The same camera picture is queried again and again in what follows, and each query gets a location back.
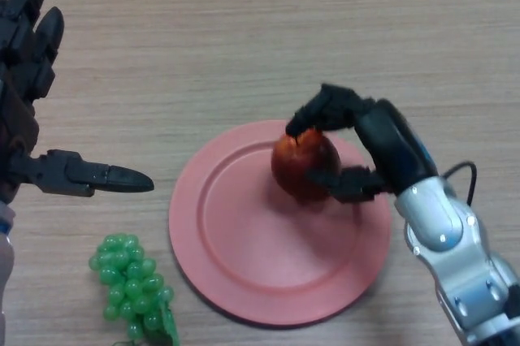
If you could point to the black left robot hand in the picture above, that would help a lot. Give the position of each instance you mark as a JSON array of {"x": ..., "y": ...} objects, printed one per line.
[{"x": 20, "y": 118}]

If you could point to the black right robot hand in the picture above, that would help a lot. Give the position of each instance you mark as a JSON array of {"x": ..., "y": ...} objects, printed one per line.
[{"x": 394, "y": 147}]

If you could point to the red apple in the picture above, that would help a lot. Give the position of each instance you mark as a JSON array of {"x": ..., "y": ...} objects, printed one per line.
[{"x": 296, "y": 167}]

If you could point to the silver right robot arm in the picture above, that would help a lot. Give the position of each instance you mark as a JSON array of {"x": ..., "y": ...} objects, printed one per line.
[{"x": 455, "y": 240}]

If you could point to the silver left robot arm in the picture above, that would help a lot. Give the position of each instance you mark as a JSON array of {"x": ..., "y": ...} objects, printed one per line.
[{"x": 5, "y": 273}]

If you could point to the pink round plate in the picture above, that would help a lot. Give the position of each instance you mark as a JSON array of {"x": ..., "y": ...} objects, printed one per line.
[{"x": 264, "y": 256}]

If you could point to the green grape bunch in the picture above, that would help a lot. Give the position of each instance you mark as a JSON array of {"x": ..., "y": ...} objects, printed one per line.
[{"x": 130, "y": 281}]

